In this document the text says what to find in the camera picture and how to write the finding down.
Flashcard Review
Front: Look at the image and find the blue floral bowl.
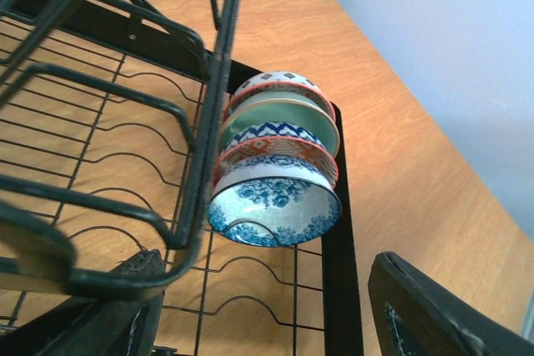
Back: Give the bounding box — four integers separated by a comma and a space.
208, 154, 342, 248

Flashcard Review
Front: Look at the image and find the red patterned white bowl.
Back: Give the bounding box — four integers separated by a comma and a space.
223, 71, 336, 120

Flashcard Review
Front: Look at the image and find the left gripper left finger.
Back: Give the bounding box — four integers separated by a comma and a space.
0, 248, 166, 356

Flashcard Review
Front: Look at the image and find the black wire dish rack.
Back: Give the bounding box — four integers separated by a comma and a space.
1, 1, 363, 355

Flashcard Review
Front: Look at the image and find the celadon green bowl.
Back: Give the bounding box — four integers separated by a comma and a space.
219, 99, 340, 156

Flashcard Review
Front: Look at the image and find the red geometric small bowl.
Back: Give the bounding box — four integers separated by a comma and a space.
214, 136, 339, 188

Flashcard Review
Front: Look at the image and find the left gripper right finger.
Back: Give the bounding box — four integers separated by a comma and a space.
368, 251, 533, 355

